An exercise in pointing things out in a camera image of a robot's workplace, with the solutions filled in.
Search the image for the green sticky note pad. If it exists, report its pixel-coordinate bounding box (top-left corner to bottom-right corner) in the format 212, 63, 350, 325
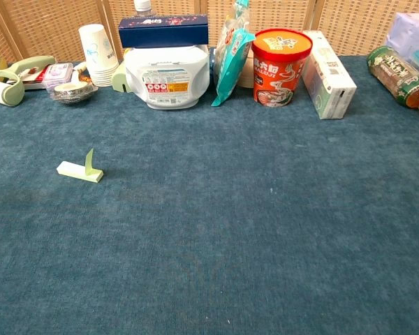
56, 161, 105, 184

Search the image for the blue tablecloth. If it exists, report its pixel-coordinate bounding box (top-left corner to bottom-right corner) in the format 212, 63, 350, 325
0, 55, 419, 335

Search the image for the blue small pack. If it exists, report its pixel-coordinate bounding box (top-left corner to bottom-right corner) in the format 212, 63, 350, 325
207, 47, 219, 84

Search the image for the teal snack bag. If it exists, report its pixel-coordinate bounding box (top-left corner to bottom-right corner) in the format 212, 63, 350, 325
211, 0, 256, 107

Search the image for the red instant noodle cup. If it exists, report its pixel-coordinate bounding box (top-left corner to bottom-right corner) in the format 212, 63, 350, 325
251, 28, 314, 107

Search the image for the pale green holder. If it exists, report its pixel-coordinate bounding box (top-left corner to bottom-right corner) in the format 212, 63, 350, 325
111, 64, 133, 94

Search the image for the navy blue long box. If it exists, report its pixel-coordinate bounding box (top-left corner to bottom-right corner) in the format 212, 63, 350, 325
118, 13, 210, 49

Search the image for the white long tissue box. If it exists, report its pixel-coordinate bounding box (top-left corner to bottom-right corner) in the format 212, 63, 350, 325
302, 30, 358, 120

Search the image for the small brown snack packet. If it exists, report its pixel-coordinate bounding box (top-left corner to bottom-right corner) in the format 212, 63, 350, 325
71, 62, 91, 84

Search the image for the white paper cup stack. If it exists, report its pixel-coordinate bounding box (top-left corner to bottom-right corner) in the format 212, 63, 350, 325
78, 23, 120, 87

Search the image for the clear water bottle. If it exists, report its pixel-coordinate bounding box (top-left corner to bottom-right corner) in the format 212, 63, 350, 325
133, 0, 157, 18

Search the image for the clear purple plastic box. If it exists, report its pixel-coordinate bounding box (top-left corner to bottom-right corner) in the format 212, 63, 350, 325
42, 62, 74, 94

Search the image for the red white small box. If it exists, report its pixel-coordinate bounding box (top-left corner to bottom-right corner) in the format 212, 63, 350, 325
20, 64, 52, 91

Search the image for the green tea bottle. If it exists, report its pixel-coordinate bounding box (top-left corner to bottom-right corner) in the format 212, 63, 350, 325
366, 45, 419, 116

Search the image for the green white lint roller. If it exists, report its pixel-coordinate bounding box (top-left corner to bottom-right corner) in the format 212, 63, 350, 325
0, 55, 57, 107

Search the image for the wicker folding screen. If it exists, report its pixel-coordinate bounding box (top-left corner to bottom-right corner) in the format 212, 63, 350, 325
0, 0, 419, 66

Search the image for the white blue soft pack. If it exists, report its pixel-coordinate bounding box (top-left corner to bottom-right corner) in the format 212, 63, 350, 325
385, 12, 419, 64

